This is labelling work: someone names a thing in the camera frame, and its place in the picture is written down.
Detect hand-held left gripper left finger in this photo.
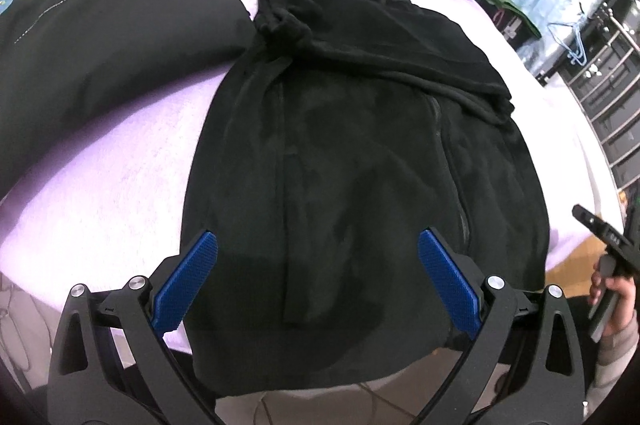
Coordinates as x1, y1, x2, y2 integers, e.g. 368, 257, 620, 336
47, 230, 236, 425

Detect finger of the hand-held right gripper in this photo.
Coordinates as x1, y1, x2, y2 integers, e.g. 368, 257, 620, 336
572, 204, 626, 252

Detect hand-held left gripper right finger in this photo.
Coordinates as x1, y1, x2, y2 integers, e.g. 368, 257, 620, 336
415, 229, 586, 425

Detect black fleece zip jacket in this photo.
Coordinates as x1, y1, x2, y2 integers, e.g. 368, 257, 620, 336
180, 0, 551, 391

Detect black smooth garment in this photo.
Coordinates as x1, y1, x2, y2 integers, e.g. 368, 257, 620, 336
0, 0, 253, 196

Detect person's right forearm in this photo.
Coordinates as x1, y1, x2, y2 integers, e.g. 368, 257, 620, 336
592, 310, 640, 411

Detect blue clothes hanger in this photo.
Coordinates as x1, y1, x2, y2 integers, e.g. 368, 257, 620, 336
547, 22, 590, 66

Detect person's right hand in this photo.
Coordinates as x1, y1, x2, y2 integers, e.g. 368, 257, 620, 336
590, 262, 638, 336

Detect bed with purple sheet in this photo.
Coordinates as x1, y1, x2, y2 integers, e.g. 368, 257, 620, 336
0, 0, 628, 401

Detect metal window grille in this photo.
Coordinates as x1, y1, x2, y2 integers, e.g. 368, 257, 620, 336
537, 0, 640, 186

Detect black storage box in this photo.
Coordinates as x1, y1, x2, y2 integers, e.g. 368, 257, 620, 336
492, 2, 538, 56

